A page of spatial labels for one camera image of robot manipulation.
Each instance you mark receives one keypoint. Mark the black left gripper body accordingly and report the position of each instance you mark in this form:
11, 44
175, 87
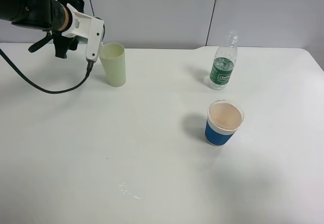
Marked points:
74, 43

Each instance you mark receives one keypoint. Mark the clear bottle green label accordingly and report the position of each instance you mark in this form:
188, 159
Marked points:
224, 62

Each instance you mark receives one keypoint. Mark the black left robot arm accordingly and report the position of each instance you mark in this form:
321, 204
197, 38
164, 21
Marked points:
51, 16

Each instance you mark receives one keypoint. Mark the pale yellow plastic cup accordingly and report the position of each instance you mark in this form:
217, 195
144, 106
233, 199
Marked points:
112, 57

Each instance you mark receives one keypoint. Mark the blue sleeved paper cup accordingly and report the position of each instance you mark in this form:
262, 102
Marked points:
224, 118

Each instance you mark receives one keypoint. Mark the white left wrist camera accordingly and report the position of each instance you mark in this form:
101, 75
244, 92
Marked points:
88, 28

